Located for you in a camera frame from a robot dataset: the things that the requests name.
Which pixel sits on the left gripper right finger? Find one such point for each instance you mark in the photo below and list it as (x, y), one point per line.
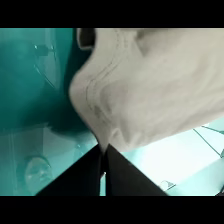
(128, 178)

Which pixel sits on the white garment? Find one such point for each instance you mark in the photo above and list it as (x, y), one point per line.
(156, 86)

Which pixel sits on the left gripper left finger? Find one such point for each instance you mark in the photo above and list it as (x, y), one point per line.
(80, 178)

